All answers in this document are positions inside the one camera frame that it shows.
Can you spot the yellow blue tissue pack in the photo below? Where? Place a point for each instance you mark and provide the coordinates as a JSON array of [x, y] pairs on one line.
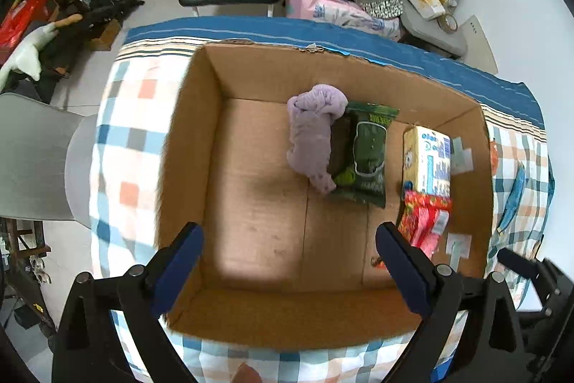
[[428, 161]]

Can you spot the wooden stand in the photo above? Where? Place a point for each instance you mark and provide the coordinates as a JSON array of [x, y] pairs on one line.
[[22, 257]]

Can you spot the white cardboard sheet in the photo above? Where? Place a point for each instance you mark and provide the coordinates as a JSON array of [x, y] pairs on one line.
[[480, 46]]

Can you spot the checked blanket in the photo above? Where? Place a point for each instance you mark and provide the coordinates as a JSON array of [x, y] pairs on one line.
[[130, 140]]

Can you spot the grey plastic chair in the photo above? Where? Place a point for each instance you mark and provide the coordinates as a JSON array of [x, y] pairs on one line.
[[36, 163]]

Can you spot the floral pink pillow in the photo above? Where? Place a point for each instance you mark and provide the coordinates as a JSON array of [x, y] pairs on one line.
[[345, 13]]

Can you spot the blue cloth piece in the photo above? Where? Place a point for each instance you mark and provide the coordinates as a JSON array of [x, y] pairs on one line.
[[515, 194]]

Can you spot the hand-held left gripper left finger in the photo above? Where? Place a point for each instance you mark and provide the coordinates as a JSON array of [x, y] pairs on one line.
[[181, 259]]

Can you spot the green snack packet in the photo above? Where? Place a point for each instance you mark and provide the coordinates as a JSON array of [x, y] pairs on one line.
[[370, 154]]

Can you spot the small brown carton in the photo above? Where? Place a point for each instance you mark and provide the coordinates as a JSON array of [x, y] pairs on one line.
[[105, 35]]

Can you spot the red plastic bag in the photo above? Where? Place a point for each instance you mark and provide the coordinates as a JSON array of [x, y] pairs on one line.
[[27, 8]]

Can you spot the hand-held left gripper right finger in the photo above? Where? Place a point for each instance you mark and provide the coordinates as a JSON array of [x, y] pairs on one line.
[[403, 266]]

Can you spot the brown cardboard box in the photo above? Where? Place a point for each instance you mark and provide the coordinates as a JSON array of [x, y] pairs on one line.
[[269, 208]]

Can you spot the white goose plush toy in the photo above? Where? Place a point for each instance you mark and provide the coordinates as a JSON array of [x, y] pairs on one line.
[[31, 51]]

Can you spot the red patterned packet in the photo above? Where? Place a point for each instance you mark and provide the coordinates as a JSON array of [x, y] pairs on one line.
[[424, 221]]

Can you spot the clear tape roll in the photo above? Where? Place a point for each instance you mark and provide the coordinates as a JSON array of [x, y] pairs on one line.
[[448, 23]]

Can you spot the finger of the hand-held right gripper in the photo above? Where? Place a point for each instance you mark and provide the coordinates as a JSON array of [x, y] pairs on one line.
[[518, 262]]

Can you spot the purple cloth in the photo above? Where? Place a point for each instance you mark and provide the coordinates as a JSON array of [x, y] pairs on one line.
[[311, 140]]

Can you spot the black tripod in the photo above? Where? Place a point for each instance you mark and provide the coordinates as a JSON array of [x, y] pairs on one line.
[[105, 8]]

